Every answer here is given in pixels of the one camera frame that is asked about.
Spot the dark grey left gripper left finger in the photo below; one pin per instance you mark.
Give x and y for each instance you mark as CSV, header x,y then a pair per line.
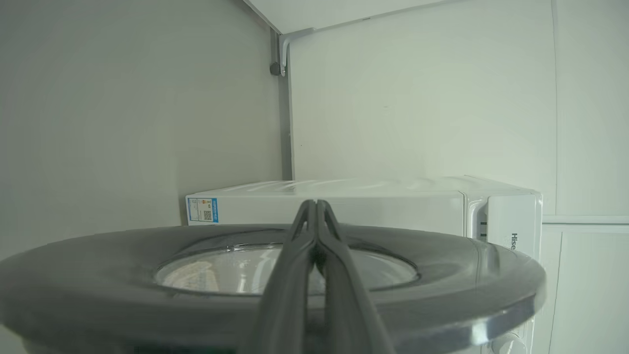
x,y
285,295

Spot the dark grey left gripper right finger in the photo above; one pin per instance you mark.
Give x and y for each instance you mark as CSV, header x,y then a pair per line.
x,y
349,305

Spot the round dark grey washer door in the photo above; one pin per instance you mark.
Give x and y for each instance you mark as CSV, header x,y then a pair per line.
x,y
98,285

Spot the white front-load washing machine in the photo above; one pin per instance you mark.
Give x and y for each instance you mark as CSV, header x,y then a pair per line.
x,y
393,206

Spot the blue energy label sticker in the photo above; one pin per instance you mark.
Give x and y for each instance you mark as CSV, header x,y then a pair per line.
x,y
204,210

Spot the white control knob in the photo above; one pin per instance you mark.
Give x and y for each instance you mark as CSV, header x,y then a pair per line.
x,y
511,344

